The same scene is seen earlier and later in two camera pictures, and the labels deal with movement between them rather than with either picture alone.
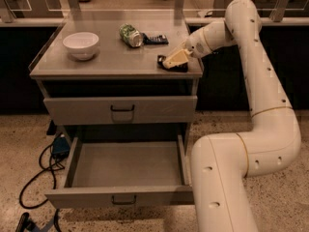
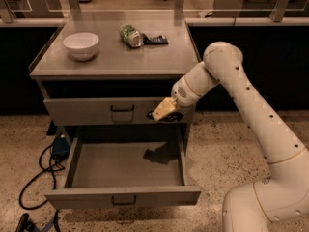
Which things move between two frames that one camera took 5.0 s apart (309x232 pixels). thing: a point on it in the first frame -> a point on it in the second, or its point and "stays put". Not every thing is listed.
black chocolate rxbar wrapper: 182,68 -> 171,117
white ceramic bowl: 81,44 stays put
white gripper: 197,44 -> 182,93
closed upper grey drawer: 121,110 stays put
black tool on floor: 24,223 stays put
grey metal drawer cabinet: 99,75 stays put
